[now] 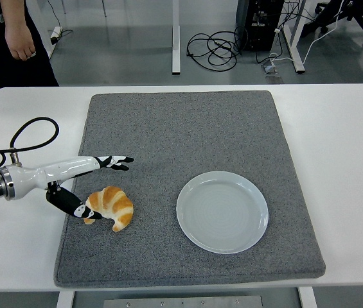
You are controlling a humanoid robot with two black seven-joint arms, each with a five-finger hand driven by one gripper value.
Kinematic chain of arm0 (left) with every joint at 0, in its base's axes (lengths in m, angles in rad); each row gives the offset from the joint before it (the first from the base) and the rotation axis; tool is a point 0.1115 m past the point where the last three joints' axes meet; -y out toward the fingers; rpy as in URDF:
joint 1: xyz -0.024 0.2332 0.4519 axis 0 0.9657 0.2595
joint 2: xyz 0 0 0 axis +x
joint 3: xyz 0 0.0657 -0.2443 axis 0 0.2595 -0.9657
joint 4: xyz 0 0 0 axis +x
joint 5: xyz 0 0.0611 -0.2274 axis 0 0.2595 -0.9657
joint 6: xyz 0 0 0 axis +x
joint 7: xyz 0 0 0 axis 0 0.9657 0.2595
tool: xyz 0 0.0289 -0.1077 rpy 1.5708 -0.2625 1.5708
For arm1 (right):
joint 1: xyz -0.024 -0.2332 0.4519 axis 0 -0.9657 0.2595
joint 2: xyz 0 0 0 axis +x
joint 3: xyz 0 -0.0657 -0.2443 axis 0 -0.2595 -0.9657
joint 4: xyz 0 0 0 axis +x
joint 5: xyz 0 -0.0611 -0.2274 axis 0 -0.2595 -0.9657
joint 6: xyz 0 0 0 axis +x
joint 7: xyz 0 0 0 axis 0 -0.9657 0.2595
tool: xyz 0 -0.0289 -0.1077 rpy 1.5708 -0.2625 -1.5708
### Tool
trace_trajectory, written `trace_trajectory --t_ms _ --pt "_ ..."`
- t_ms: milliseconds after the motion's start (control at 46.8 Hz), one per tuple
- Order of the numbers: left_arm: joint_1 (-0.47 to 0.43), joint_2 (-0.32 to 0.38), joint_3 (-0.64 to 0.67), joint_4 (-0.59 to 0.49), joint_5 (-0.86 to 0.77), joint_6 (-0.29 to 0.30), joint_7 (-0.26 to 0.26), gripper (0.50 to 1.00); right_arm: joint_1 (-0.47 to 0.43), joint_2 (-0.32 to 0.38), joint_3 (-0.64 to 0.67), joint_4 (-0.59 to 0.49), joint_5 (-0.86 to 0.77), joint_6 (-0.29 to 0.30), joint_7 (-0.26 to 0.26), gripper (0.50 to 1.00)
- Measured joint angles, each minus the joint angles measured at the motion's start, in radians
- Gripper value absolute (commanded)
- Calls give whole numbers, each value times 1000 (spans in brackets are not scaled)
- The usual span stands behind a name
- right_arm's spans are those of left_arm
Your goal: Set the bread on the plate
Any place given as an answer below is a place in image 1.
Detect person's hand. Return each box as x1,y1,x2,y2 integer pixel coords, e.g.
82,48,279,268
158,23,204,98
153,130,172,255
4,22,37,62

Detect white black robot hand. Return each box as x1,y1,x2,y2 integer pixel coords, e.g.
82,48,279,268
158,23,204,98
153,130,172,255
6,155,135,221

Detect golden croissant bread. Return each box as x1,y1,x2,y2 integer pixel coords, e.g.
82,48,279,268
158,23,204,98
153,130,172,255
83,185,134,233

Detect pale grey round plate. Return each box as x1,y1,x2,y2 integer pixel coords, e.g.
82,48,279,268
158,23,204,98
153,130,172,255
175,170,269,255

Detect grey metal plate with screws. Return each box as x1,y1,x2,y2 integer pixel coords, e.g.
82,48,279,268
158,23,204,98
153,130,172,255
103,295,265,308

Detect white power strip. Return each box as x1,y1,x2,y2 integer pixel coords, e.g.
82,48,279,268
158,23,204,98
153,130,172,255
50,26,63,45

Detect grey fabric mat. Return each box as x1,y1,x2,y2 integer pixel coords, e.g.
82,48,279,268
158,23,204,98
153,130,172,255
53,90,326,289

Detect white table leg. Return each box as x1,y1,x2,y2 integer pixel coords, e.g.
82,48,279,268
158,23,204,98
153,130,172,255
55,290,75,308
297,286,318,308

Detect white desk leg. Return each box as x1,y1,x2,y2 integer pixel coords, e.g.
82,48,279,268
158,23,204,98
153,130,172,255
170,0,181,76
282,0,306,73

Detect black computer tower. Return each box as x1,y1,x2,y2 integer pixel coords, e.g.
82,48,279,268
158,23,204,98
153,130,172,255
235,0,285,53

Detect grey floor socket box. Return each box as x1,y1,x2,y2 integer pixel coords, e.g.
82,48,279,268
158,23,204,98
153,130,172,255
261,60,282,78

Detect black office chair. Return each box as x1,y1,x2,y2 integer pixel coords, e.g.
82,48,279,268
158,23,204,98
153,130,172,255
300,0,363,44

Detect black coiled floor cable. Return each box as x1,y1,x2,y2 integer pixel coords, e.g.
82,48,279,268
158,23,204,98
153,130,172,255
186,30,243,72

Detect white floor cable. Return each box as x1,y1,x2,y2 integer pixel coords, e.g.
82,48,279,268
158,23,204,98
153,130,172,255
269,0,344,65

